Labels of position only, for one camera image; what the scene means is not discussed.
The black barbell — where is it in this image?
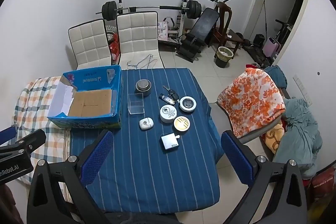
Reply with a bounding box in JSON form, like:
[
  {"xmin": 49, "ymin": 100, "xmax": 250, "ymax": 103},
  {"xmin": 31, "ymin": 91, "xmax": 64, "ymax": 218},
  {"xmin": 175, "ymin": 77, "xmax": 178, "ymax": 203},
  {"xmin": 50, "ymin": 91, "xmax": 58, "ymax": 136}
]
[{"xmin": 95, "ymin": 0, "xmax": 202, "ymax": 22}]

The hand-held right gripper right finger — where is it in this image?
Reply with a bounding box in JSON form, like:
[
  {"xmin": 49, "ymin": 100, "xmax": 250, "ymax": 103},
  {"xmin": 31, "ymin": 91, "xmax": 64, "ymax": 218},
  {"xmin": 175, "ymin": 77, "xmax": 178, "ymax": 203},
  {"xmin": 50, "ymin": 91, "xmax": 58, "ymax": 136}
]
[{"xmin": 221, "ymin": 130, "xmax": 308, "ymax": 224}]

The grey power charger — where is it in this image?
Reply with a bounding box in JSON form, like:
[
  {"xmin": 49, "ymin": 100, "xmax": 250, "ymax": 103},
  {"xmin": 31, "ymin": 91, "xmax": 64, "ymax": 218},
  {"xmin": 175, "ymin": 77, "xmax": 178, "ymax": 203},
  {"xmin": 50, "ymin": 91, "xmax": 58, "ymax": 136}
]
[{"xmin": 161, "ymin": 133, "xmax": 181, "ymax": 153}]

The grey chair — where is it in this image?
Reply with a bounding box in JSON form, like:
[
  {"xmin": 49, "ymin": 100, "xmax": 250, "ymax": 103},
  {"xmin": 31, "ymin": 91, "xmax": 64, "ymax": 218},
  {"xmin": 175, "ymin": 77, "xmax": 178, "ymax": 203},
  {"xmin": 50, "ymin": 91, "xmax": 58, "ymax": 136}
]
[{"xmin": 215, "ymin": 101, "xmax": 284, "ymax": 146}]

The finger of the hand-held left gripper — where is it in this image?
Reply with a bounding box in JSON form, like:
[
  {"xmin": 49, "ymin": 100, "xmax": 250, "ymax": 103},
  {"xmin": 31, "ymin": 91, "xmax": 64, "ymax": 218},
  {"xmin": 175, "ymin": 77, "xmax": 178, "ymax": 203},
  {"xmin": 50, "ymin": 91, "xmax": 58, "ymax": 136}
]
[
  {"xmin": 0, "ymin": 130, "xmax": 47, "ymax": 159},
  {"xmin": 0, "ymin": 126, "xmax": 17, "ymax": 146}
]

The dark trash bin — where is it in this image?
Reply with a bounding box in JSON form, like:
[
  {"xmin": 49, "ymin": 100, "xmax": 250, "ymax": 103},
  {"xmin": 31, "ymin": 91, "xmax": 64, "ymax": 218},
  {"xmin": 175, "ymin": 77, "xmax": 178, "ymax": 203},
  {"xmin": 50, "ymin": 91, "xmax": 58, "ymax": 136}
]
[{"xmin": 215, "ymin": 47, "xmax": 234, "ymax": 68}]

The blue striped tablecloth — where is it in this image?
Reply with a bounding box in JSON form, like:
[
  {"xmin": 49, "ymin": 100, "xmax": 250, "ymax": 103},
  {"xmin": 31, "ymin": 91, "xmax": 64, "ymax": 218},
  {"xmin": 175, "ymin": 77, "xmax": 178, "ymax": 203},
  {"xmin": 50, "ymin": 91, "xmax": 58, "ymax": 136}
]
[{"xmin": 69, "ymin": 68, "xmax": 225, "ymax": 212}]

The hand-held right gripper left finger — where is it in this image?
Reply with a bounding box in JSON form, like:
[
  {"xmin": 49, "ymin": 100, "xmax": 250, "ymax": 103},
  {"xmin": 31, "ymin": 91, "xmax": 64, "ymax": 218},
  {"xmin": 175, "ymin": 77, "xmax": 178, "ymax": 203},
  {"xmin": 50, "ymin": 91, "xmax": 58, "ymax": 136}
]
[{"xmin": 27, "ymin": 130, "xmax": 114, "ymax": 224}]

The round gold tin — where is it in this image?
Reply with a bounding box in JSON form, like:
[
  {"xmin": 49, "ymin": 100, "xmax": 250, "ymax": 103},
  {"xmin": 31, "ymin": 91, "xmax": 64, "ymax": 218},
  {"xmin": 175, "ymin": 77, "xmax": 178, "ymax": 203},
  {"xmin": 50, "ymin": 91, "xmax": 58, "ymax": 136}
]
[{"xmin": 173, "ymin": 116, "xmax": 191, "ymax": 132}]

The white earbuds case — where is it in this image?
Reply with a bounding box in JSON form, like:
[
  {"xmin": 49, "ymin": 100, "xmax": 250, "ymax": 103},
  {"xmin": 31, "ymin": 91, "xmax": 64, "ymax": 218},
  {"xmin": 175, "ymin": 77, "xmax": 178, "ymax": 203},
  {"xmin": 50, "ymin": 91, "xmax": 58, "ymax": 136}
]
[{"xmin": 139, "ymin": 118, "xmax": 154, "ymax": 131}]

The red paper bag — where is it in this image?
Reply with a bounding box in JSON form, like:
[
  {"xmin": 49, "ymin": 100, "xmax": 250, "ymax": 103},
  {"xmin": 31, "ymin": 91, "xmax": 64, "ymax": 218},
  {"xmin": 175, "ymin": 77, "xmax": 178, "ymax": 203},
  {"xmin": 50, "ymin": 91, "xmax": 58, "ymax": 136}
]
[{"xmin": 311, "ymin": 165, "xmax": 336, "ymax": 203}]

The yellow patterned blanket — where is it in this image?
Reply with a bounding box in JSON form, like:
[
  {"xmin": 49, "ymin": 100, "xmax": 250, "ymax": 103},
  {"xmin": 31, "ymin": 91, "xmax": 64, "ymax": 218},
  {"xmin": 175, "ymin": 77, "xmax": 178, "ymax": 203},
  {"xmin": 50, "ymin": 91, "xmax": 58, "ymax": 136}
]
[{"xmin": 260, "ymin": 119, "xmax": 285, "ymax": 159}]

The dark teal cloth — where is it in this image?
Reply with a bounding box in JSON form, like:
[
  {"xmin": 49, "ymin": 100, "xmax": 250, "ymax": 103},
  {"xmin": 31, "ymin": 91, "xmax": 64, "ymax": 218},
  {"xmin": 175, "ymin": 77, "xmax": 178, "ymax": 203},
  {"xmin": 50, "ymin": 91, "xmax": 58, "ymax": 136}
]
[{"xmin": 264, "ymin": 65, "xmax": 288, "ymax": 88}]

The red plastic bag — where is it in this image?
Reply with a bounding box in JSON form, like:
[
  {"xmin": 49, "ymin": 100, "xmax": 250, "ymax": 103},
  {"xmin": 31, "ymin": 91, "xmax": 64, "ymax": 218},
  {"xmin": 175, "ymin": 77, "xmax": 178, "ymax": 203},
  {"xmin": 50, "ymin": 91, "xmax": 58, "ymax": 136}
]
[{"xmin": 109, "ymin": 32, "xmax": 120, "ymax": 56}]

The clear acrylic box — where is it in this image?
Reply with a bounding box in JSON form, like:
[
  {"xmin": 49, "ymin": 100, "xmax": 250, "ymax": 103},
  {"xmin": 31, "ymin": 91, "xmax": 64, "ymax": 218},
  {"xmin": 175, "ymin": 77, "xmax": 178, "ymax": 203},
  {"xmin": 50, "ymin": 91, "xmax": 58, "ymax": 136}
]
[{"xmin": 128, "ymin": 93, "xmax": 145, "ymax": 115}]

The orange floral blanket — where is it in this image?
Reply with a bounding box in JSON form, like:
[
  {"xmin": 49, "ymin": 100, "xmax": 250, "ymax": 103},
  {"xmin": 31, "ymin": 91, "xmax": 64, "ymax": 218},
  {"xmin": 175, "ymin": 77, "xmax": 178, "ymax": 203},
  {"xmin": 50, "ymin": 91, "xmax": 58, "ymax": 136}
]
[{"xmin": 220, "ymin": 67, "xmax": 286, "ymax": 138}]

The round silver metal tin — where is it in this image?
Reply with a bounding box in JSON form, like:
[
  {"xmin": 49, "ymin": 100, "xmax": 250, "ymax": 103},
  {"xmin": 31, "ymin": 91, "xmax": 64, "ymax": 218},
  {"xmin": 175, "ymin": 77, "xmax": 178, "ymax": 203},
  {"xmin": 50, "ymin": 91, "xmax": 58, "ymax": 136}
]
[{"xmin": 135, "ymin": 79, "xmax": 152, "ymax": 96}]

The bunch of keys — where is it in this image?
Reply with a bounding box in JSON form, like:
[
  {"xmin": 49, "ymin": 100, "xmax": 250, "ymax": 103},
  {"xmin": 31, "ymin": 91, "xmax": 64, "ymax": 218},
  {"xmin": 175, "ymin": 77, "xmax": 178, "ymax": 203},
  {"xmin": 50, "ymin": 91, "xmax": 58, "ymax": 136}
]
[{"xmin": 159, "ymin": 85, "xmax": 180, "ymax": 105}]

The white jar with black lid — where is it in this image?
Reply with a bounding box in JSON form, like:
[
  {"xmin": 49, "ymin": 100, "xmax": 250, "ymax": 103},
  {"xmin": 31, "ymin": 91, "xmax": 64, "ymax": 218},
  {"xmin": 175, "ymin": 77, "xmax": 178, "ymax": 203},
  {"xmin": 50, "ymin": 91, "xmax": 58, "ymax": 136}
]
[{"xmin": 179, "ymin": 96, "xmax": 197, "ymax": 112}]

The light teal cloth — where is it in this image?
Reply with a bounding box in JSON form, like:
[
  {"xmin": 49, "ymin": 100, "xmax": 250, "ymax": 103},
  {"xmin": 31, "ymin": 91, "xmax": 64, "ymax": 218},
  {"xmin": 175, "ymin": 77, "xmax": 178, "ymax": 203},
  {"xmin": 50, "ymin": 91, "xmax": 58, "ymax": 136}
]
[{"xmin": 273, "ymin": 98, "xmax": 323, "ymax": 178}]

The pink suitcase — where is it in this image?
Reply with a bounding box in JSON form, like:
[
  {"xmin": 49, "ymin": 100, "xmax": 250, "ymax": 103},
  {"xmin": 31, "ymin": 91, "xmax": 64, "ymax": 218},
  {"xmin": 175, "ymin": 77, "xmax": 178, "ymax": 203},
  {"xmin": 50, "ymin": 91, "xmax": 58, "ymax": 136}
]
[{"xmin": 263, "ymin": 37, "xmax": 281, "ymax": 58}]

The pink gift bag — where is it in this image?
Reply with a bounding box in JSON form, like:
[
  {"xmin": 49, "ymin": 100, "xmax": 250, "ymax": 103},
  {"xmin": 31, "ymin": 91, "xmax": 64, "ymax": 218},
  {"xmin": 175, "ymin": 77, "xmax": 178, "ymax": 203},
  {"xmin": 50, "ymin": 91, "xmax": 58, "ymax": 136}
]
[{"xmin": 157, "ymin": 20, "xmax": 170, "ymax": 42}]

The dark wooden chair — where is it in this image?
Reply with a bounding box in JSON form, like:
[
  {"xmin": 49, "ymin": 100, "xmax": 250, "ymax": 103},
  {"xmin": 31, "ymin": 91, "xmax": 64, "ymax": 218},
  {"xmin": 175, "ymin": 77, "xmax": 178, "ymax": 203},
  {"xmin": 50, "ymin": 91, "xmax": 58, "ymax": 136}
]
[{"xmin": 210, "ymin": 1, "xmax": 244, "ymax": 54}]

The blue cardboard box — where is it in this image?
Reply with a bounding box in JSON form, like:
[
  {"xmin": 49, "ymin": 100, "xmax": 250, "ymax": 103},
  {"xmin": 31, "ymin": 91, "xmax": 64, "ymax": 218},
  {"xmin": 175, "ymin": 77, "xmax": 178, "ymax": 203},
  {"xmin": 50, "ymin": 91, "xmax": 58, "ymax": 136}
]
[{"xmin": 47, "ymin": 65, "xmax": 124, "ymax": 130}]

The white quilted chair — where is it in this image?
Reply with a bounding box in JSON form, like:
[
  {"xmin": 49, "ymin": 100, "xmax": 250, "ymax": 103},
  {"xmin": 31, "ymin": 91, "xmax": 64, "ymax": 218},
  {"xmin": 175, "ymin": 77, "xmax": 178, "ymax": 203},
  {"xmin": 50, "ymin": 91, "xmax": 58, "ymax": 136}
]
[
  {"xmin": 116, "ymin": 11, "xmax": 165, "ymax": 70},
  {"xmin": 68, "ymin": 18, "xmax": 113, "ymax": 71}
]

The checked orange and green cloth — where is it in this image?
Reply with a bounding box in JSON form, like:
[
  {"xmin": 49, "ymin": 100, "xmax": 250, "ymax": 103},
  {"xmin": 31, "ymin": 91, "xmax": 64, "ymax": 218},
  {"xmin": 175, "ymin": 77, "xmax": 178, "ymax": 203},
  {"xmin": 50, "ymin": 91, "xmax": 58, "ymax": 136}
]
[{"xmin": 13, "ymin": 76, "xmax": 74, "ymax": 203}]

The wire clothes hanger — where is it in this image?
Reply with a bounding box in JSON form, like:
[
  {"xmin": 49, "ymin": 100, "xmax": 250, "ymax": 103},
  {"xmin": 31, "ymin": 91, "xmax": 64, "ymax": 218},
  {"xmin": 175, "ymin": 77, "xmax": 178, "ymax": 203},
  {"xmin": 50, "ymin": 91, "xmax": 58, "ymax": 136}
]
[{"xmin": 126, "ymin": 54, "xmax": 158, "ymax": 70}]

